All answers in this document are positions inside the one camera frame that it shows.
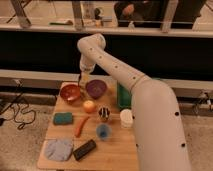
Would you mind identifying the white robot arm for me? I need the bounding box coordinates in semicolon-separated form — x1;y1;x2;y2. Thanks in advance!
77;34;191;171

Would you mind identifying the purple bowl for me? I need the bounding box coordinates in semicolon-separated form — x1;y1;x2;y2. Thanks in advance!
86;80;107;99

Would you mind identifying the orange red bowl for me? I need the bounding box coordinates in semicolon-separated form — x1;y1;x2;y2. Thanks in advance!
60;84;80;102

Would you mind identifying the yellow apple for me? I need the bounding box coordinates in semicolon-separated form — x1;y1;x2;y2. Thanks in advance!
83;100;96;113

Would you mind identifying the orange carrot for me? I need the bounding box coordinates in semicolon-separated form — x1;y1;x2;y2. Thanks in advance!
74;116;90;138

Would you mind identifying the green plastic tray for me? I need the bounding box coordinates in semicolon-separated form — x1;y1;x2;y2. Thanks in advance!
117;84;131;110

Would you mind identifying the teal sponge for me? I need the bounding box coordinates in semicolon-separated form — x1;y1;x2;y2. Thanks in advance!
53;112;73;125

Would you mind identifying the wooden board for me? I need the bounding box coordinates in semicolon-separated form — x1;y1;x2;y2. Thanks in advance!
37;83;139;171

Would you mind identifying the white paper cup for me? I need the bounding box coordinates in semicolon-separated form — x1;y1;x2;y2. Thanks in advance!
120;109;133;128

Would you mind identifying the blue plastic cup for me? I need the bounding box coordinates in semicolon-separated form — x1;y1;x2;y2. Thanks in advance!
96;124;111;140

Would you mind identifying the black rectangular block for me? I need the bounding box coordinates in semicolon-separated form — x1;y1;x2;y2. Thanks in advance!
73;139;96;161

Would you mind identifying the light blue cloth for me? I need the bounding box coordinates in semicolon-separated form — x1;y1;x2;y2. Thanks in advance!
44;139;73;162

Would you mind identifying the black cable on floor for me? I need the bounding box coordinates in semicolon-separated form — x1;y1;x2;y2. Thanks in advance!
0;79;37;131

